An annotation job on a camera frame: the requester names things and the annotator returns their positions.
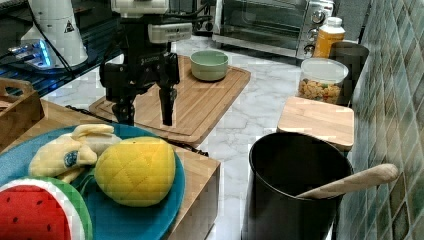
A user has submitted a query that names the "plush banana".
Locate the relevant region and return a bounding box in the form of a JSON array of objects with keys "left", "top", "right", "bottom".
[{"left": 28, "top": 124, "right": 121, "bottom": 182}]

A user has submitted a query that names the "wooden tea box tray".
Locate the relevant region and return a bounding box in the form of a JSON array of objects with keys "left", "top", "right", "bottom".
[{"left": 0, "top": 78, "right": 44, "bottom": 151}]

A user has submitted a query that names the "orange juice bottle white cap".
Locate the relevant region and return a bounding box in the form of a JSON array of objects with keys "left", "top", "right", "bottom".
[{"left": 313, "top": 17, "right": 345, "bottom": 58}]

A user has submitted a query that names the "dark grey cup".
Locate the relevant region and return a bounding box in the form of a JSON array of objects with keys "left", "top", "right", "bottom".
[{"left": 329, "top": 41, "right": 369, "bottom": 107}]

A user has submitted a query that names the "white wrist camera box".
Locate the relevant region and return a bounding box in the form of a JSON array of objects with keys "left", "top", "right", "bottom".
[{"left": 148, "top": 23, "right": 192, "bottom": 44}]

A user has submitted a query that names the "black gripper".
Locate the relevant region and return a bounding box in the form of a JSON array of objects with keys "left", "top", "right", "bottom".
[{"left": 99, "top": 20, "right": 180, "bottom": 126}]

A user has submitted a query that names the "yellow plush pineapple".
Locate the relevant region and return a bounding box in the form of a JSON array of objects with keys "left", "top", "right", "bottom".
[{"left": 94, "top": 136, "right": 176, "bottom": 207}]

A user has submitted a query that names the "blue plate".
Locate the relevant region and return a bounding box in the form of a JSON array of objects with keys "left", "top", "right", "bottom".
[{"left": 0, "top": 126, "right": 185, "bottom": 240}]

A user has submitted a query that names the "wooden drawer cabinet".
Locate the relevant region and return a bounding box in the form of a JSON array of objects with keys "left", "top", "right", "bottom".
[{"left": 1, "top": 101, "right": 220, "bottom": 240}]

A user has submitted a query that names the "stainless toaster oven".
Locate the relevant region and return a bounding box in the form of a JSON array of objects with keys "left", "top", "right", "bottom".
[{"left": 212, "top": 0, "right": 336, "bottom": 60}]

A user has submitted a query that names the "wooden cutting board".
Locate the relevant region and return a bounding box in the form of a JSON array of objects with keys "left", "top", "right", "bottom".
[{"left": 88, "top": 54, "right": 252, "bottom": 146}]

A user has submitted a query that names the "plush watermelon slice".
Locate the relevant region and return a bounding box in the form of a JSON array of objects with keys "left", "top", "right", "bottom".
[{"left": 0, "top": 177, "right": 93, "bottom": 240}]

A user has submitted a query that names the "clear plastic snack container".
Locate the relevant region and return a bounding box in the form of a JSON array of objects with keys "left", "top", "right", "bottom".
[{"left": 297, "top": 58, "right": 349, "bottom": 104}]

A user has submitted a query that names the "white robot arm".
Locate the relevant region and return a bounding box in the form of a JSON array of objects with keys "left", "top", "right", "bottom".
[{"left": 99, "top": 0, "right": 187, "bottom": 126}]

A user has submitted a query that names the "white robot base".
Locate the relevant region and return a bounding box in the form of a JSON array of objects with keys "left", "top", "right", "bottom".
[{"left": 8, "top": 0, "right": 88, "bottom": 70}]

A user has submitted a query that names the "green ceramic bowl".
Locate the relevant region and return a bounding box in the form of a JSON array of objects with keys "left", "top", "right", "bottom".
[{"left": 190, "top": 50, "right": 229, "bottom": 81}]

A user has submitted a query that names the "black utensil holder pot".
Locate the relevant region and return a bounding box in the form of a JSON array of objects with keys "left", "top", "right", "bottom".
[{"left": 241, "top": 132, "right": 353, "bottom": 240}]

